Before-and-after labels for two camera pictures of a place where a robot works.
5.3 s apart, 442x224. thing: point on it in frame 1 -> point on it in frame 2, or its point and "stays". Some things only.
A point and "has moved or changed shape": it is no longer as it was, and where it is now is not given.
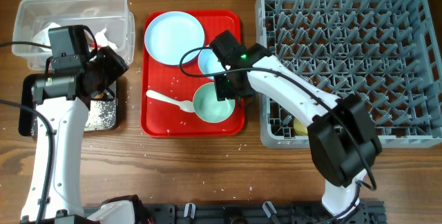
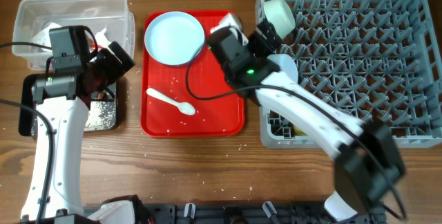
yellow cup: [300, 128] stays
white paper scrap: [101, 40] stays
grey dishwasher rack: [379, 39] stays
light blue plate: [169, 34] stays
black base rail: [264, 213] stays
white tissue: [42, 36] stays
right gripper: [222, 92] -> [264, 49]
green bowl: [207, 106] -> [280, 15]
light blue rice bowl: [208, 63] has moved or changed shape
